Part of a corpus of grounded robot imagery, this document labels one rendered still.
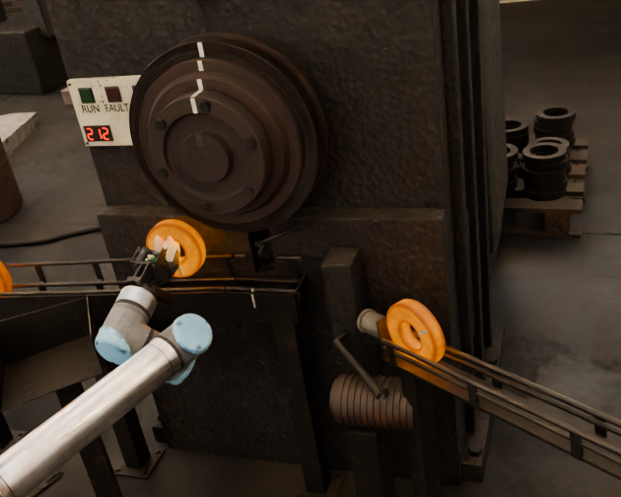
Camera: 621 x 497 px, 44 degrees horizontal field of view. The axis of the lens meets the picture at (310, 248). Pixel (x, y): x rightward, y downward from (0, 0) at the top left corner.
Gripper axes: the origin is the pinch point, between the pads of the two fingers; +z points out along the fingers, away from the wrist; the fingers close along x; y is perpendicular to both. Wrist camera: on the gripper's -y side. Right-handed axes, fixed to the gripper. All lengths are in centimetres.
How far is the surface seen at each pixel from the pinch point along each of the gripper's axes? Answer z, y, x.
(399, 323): -16, -7, -61
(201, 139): -0.7, 33.4, -20.0
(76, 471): -29, -80, 55
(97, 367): -29.2, -16.2, 16.1
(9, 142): 232, -148, 286
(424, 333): -20, -5, -67
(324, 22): 28, 43, -43
